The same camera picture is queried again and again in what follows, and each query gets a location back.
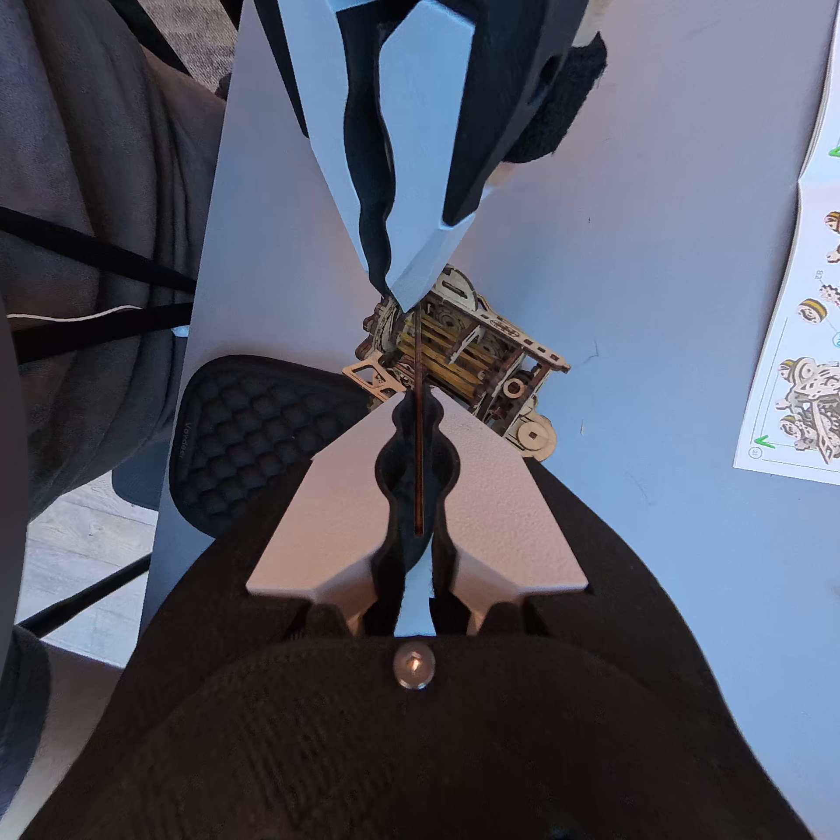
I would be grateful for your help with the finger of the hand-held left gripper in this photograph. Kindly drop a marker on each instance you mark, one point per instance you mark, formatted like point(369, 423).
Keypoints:
point(426, 131)
point(315, 79)

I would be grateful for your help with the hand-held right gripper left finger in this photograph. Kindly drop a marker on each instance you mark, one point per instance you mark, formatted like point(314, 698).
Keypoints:
point(315, 525)

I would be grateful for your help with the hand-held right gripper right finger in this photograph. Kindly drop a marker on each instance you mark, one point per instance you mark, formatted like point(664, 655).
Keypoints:
point(512, 525)

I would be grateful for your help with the thin wooden stick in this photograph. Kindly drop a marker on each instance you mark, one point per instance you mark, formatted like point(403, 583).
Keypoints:
point(418, 459)

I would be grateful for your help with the wooden model vehicle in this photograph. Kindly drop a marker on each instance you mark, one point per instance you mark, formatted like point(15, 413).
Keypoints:
point(485, 367)

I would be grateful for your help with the black honeycomb cushion pad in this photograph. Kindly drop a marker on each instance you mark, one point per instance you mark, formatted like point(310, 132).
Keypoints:
point(262, 433)

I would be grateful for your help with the black metal chair leg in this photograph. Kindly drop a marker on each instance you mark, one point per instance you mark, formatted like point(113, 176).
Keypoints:
point(85, 594)

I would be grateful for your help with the printed instruction sheet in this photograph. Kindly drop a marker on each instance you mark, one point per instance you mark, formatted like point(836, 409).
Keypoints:
point(807, 315)

